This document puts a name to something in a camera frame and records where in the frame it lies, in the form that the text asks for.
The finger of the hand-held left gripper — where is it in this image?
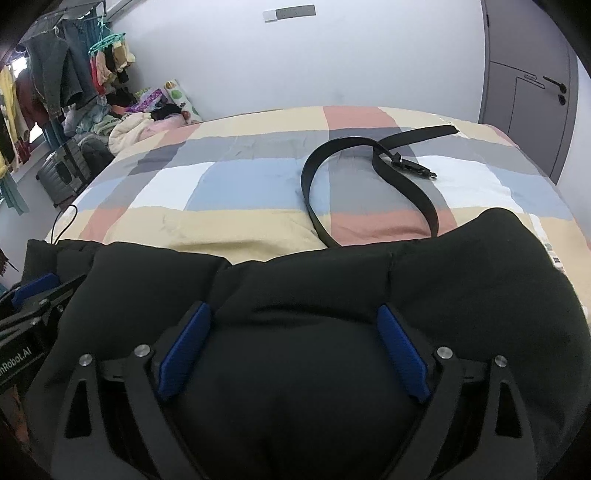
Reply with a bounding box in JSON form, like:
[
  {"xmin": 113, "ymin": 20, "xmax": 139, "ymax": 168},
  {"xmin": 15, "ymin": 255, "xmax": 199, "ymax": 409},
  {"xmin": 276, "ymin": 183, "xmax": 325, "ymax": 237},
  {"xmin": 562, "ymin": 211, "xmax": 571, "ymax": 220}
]
[
  {"xmin": 39, "ymin": 274, "xmax": 89, "ymax": 324},
  {"xmin": 10, "ymin": 272, "xmax": 61, "ymax": 311}
]

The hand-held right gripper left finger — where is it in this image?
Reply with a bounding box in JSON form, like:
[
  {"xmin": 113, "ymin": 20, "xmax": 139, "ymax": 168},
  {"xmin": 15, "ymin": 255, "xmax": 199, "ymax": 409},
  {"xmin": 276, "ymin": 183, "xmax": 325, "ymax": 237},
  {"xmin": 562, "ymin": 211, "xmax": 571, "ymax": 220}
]
[{"xmin": 51, "ymin": 301, "xmax": 213, "ymax": 480}]

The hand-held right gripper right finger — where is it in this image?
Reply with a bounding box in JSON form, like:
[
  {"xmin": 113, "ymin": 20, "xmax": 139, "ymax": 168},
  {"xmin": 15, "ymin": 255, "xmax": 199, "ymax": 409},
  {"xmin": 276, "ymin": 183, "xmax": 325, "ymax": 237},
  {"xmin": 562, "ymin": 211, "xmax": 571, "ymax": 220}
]
[{"xmin": 376, "ymin": 304, "xmax": 539, "ymax": 480}]

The black puffer jacket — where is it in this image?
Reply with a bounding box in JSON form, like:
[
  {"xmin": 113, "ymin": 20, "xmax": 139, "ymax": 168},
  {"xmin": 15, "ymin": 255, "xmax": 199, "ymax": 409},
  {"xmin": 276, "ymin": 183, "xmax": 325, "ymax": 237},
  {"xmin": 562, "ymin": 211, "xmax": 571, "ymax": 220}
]
[{"xmin": 21, "ymin": 208, "xmax": 591, "ymax": 480}]

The pile of clothes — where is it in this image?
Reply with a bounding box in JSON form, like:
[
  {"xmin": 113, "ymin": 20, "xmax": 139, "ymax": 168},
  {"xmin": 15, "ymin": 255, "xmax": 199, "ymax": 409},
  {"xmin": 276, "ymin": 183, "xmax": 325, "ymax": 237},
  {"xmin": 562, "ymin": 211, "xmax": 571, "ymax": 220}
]
[{"xmin": 62, "ymin": 88, "xmax": 195, "ymax": 158}]

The metal clothes rack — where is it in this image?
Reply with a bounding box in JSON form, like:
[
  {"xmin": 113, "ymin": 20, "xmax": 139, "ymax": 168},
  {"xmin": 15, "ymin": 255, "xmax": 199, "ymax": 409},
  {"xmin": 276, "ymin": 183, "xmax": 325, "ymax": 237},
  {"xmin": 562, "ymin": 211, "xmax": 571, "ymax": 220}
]
[{"xmin": 18, "ymin": 0, "xmax": 109, "ymax": 29}]

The teal hanging garment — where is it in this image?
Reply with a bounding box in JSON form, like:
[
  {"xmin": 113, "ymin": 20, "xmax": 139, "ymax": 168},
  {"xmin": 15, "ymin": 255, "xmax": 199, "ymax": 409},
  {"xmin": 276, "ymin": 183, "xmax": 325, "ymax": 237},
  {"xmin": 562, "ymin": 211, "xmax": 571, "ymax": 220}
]
[{"xmin": 0, "ymin": 175, "xmax": 29, "ymax": 215}]

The grey suitcase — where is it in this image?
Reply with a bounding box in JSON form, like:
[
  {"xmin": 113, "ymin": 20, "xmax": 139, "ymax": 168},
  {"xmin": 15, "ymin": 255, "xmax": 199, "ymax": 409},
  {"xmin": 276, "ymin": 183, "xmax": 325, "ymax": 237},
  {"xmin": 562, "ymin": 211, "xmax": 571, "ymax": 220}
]
[{"xmin": 36, "ymin": 138, "xmax": 116, "ymax": 208}]

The checkered bed sheet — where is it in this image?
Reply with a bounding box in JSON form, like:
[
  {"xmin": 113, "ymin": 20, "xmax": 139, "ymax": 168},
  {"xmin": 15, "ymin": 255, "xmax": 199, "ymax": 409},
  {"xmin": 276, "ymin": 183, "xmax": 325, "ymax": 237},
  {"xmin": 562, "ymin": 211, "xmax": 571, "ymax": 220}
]
[{"xmin": 46, "ymin": 105, "xmax": 580, "ymax": 278}]

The yellow fleece robe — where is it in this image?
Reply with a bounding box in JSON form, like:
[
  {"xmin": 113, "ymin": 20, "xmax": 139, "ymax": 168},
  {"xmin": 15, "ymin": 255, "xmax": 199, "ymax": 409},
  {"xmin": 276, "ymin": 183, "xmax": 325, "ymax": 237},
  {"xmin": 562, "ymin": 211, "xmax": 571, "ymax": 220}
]
[{"xmin": 0, "ymin": 67, "xmax": 24, "ymax": 144}]

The dark red hanging garment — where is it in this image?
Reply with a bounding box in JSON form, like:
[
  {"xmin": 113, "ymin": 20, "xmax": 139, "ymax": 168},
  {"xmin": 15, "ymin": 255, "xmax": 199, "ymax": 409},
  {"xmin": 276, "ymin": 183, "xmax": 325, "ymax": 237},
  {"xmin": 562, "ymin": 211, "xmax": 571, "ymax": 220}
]
[{"xmin": 16, "ymin": 74, "xmax": 51, "ymax": 130}]

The black leather belt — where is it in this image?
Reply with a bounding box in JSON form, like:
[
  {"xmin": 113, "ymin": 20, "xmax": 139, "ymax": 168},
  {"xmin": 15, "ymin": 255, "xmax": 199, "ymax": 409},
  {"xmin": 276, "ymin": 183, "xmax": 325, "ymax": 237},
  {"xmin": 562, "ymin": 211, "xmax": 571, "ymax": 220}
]
[{"xmin": 301, "ymin": 124, "xmax": 459, "ymax": 247}]

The purple package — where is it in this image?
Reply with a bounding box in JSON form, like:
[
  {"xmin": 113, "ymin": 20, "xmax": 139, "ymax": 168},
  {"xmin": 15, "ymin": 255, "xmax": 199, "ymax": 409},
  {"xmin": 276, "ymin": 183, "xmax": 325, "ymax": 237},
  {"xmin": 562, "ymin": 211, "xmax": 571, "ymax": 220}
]
[{"xmin": 124, "ymin": 88, "xmax": 169, "ymax": 114}]

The floral pillow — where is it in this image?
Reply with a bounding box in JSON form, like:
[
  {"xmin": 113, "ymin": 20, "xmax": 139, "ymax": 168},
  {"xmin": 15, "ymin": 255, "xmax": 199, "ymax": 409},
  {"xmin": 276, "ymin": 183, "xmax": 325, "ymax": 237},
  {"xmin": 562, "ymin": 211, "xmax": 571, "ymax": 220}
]
[{"xmin": 163, "ymin": 78, "xmax": 204, "ymax": 123}]

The green clip hanger with laundry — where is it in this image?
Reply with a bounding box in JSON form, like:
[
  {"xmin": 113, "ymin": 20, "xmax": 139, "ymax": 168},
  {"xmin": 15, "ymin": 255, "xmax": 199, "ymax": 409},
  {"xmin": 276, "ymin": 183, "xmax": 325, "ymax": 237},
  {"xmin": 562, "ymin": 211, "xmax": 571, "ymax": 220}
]
[{"xmin": 88, "ymin": 32, "xmax": 137, "ymax": 86}]

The grey door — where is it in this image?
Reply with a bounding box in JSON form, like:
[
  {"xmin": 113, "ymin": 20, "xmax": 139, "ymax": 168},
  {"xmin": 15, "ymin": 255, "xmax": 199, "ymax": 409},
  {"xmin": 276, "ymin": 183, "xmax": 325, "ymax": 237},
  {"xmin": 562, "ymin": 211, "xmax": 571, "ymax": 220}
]
[{"xmin": 478, "ymin": 0, "xmax": 580, "ymax": 183}]

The black cable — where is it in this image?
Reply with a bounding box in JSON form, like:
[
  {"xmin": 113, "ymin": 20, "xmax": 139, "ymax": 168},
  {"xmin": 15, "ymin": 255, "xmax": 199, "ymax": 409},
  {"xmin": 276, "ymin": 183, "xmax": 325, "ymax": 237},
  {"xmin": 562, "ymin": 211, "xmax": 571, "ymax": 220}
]
[{"xmin": 50, "ymin": 204, "xmax": 78, "ymax": 244}]

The grey wall panel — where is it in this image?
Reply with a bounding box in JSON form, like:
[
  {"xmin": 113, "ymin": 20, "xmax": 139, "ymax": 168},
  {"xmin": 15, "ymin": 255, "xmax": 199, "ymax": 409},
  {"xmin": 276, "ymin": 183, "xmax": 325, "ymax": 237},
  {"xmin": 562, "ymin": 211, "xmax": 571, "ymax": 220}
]
[{"xmin": 263, "ymin": 4, "xmax": 316, "ymax": 22}]

